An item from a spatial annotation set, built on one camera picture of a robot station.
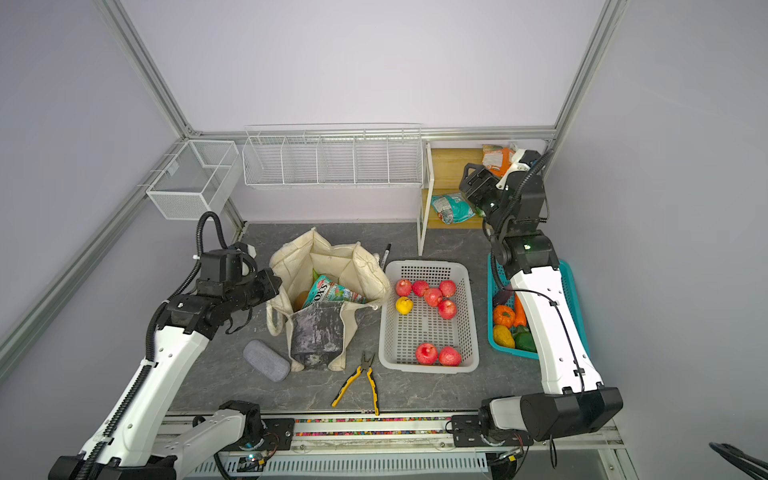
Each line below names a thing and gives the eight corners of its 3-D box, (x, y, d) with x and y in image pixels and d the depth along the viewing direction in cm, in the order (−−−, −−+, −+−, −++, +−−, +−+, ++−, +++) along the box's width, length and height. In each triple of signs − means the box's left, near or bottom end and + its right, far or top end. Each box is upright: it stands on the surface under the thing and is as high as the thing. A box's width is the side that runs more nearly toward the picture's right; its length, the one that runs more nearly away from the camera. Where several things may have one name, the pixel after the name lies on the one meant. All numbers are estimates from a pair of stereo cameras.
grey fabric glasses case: (241, 356, 88) (236, 352, 86) (258, 339, 92) (254, 334, 89) (280, 387, 83) (276, 383, 80) (296, 367, 86) (293, 363, 84)
